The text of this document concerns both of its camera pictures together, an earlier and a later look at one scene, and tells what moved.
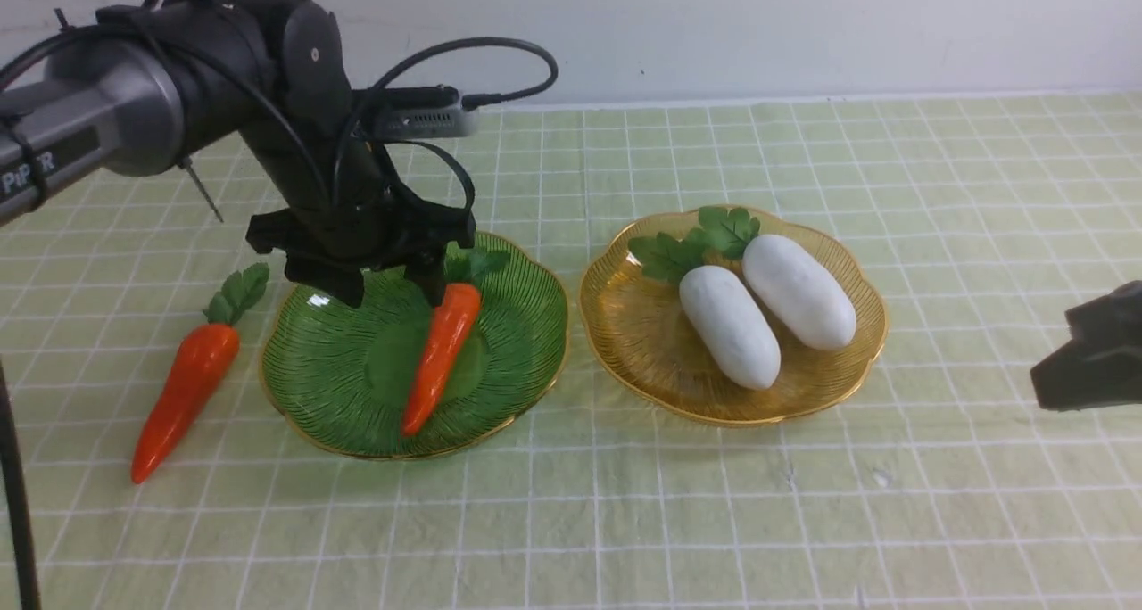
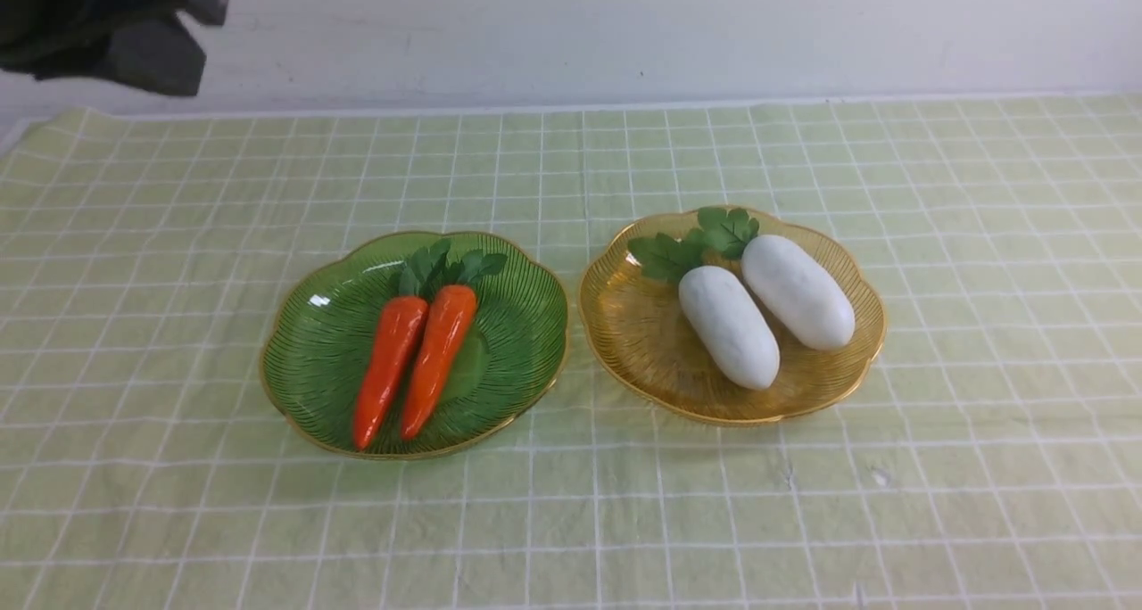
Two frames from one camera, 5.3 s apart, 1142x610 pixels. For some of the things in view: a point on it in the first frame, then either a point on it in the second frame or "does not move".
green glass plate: [335, 376] does not move
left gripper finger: [340, 281] → [159, 55]
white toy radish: [719, 309] does not move
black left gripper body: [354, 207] → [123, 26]
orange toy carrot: [194, 369] → [396, 348]
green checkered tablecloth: [939, 483] does not move
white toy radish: [794, 287] does not move
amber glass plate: [638, 331] does not move
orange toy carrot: [449, 332] does not move
